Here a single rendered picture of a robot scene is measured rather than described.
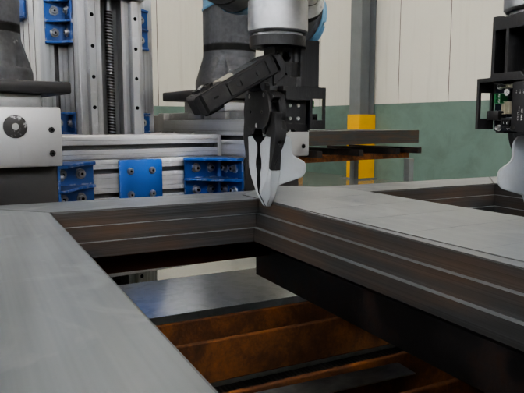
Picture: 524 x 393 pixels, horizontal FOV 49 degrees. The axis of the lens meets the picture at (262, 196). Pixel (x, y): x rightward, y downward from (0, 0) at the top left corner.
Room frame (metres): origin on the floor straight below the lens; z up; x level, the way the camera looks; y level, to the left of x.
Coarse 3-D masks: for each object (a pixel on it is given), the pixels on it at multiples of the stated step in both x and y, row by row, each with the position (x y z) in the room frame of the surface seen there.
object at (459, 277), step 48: (384, 192) 0.86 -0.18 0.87; (432, 192) 0.90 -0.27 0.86; (480, 192) 0.95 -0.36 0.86; (96, 240) 0.66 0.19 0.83; (144, 240) 0.68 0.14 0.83; (192, 240) 0.71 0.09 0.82; (240, 240) 0.74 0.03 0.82; (288, 240) 0.67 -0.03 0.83; (336, 240) 0.59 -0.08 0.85; (384, 240) 0.53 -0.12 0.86; (384, 288) 0.51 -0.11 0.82; (432, 288) 0.47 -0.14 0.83; (480, 288) 0.42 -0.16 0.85
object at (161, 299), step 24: (120, 288) 0.99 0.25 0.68; (144, 288) 0.99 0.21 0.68; (168, 288) 0.99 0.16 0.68; (192, 288) 0.99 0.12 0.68; (216, 288) 0.99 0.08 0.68; (240, 288) 0.99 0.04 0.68; (264, 288) 0.99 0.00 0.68; (144, 312) 0.86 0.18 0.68; (168, 312) 0.86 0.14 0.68; (192, 312) 0.86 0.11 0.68; (216, 312) 0.88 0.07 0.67
